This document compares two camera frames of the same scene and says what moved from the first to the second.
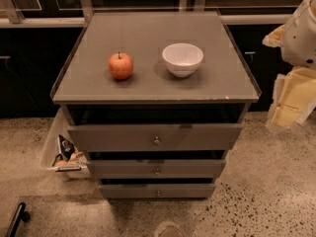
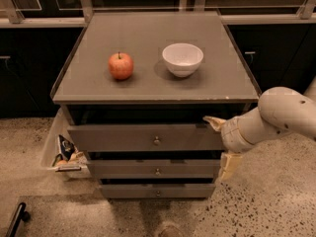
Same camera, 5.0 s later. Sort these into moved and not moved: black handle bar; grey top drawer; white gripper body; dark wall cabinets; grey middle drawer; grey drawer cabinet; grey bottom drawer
Moved: white gripper body
Not moved: black handle bar; grey top drawer; grey drawer cabinet; grey bottom drawer; dark wall cabinets; grey middle drawer
